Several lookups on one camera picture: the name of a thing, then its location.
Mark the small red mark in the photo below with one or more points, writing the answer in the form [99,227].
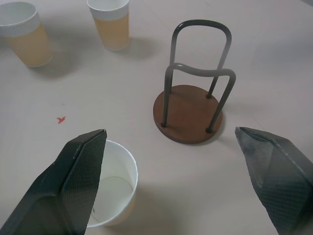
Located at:
[61,119]

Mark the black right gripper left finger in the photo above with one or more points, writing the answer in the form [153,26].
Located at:
[73,181]

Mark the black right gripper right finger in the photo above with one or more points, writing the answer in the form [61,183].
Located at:
[276,178]

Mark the ribbed orange white paper cup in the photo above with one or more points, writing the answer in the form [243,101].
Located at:
[27,41]
[117,176]
[112,24]

